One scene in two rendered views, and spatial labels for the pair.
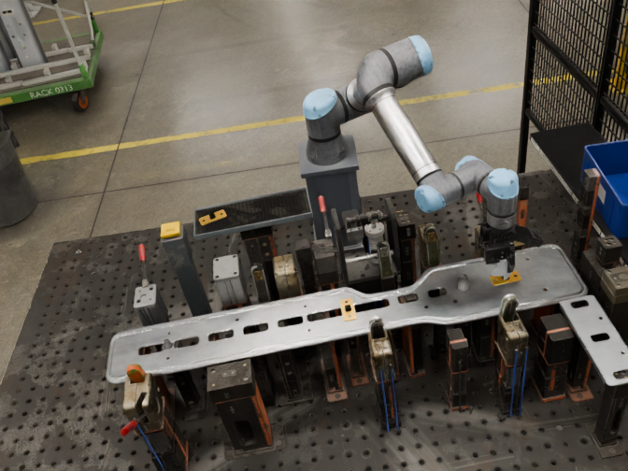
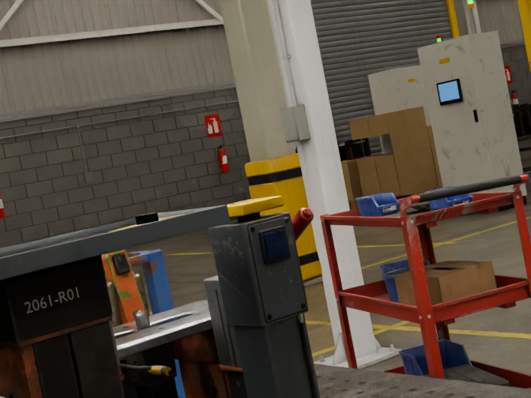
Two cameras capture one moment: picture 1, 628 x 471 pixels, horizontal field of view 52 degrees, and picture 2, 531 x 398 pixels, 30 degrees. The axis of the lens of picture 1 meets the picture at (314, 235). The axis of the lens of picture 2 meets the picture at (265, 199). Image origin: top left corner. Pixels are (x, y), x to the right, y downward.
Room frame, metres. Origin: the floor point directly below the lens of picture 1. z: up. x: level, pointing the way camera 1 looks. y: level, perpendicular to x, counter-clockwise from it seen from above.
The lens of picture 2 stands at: (2.48, -0.22, 1.22)
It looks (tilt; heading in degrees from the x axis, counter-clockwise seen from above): 3 degrees down; 142
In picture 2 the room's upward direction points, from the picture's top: 11 degrees counter-clockwise
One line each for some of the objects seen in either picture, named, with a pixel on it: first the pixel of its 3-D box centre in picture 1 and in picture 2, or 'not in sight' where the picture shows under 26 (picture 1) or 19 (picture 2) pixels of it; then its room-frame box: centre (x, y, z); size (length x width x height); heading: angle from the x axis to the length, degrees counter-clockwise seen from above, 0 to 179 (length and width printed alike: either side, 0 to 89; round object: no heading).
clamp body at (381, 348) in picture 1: (384, 380); not in sight; (1.11, -0.12, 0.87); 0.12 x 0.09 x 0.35; 1
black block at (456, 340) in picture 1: (458, 371); not in sight; (1.11, -0.33, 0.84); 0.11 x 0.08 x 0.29; 1
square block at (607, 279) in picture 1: (613, 321); not in sight; (1.16, -0.80, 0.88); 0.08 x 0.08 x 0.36; 1
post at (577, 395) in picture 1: (581, 355); not in sight; (1.09, -0.68, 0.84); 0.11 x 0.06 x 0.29; 1
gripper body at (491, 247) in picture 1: (497, 238); not in sight; (1.29, -0.49, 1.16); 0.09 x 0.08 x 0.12; 91
